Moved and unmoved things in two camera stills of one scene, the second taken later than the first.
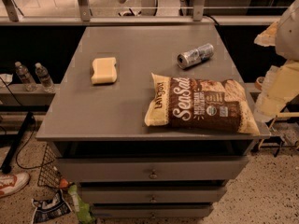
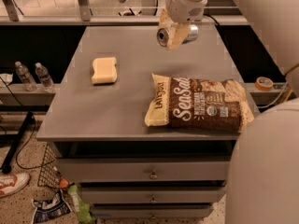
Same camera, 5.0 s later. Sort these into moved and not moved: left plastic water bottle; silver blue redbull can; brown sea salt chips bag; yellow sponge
Moved: silver blue redbull can
Not moved: left plastic water bottle; brown sea salt chips bag; yellow sponge
